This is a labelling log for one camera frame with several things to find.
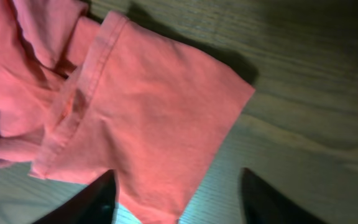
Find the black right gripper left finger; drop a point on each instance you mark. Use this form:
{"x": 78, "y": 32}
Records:
{"x": 95, "y": 204}

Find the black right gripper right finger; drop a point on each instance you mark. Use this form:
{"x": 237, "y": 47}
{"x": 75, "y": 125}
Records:
{"x": 263, "y": 204}

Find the red soccer t-shirt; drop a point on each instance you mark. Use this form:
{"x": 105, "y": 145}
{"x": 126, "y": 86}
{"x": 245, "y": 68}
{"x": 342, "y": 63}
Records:
{"x": 78, "y": 98}

